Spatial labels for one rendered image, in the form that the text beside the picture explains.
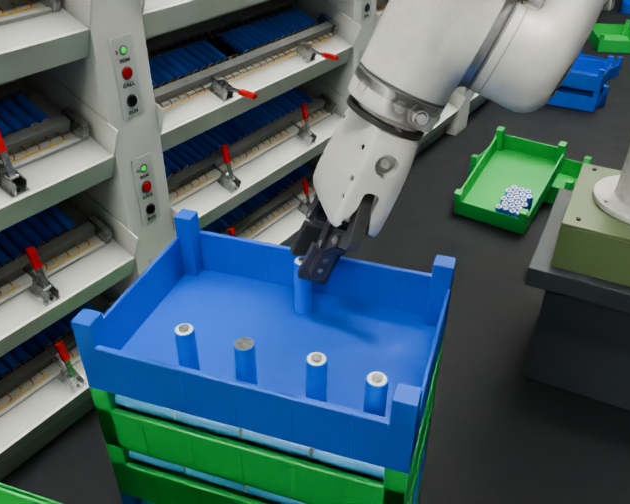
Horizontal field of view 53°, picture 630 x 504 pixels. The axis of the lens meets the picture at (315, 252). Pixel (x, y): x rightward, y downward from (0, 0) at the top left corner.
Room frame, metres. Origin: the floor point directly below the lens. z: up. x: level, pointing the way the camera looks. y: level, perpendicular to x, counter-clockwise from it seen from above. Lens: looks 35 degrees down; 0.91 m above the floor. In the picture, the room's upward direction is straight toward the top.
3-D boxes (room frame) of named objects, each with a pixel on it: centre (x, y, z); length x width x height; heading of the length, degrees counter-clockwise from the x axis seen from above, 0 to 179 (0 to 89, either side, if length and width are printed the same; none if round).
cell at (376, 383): (0.36, -0.05, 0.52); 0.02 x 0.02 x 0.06
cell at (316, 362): (0.38, 0.00, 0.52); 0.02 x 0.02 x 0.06
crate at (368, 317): (0.46, 0.04, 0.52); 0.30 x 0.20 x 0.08; 72
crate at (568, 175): (1.71, -0.65, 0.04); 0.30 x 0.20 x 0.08; 55
